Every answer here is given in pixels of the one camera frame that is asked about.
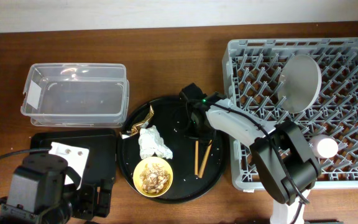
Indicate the white pink paper cup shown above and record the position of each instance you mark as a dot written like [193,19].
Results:
[323,146]

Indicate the wooden chopstick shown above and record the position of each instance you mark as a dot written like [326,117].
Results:
[205,159]
[196,157]

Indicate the grey plastic dishwasher rack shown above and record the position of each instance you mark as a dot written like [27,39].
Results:
[251,70]

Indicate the gold foil wrapper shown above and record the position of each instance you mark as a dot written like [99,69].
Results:
[135,128]

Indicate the white round plate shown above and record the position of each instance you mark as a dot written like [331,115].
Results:
[301,80]

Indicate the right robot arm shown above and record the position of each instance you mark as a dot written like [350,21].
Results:
[285,163]

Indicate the black rectangular tray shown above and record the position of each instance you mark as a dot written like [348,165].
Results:
[91,153]

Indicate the crumpled white tissue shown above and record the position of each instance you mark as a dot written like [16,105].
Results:
[151,143]

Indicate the yellow bowl with food scraps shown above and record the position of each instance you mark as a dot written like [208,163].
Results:
[152,177]

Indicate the clear plastic storage bin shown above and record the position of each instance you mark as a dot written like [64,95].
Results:
[86,95]

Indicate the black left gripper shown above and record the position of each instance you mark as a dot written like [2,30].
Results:
[92,197]

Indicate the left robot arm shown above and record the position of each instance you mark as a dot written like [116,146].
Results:
[48,188]

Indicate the round black tray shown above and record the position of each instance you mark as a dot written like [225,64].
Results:
[171,122]

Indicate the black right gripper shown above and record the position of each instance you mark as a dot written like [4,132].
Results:
[196,131]

